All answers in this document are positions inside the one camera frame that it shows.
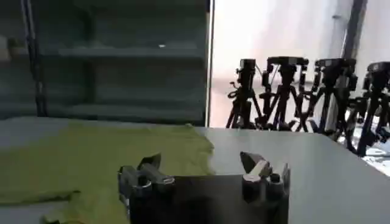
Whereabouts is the green printed t-shirt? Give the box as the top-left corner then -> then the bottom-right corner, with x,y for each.
0,122 -> 215,224

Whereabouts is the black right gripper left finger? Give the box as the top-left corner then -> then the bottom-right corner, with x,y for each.
118,152 -> 177,211

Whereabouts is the black camera tripod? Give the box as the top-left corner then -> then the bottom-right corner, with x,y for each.
225,58 -> 264,130
344,61 -> 390,158
300,58 -> 359,153
258,55 -> 310,132

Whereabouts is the dark window frame post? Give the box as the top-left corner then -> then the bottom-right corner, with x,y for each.
340,0 -> 369,61

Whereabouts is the dark-framed glass shelf rack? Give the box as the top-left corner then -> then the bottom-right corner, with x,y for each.
0,0 -> 49,120

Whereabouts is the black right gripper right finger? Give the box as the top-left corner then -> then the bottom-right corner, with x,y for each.
239,151 -> 291,205

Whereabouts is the white empty shelf unit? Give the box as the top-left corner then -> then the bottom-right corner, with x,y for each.
39,0 -> 214,127

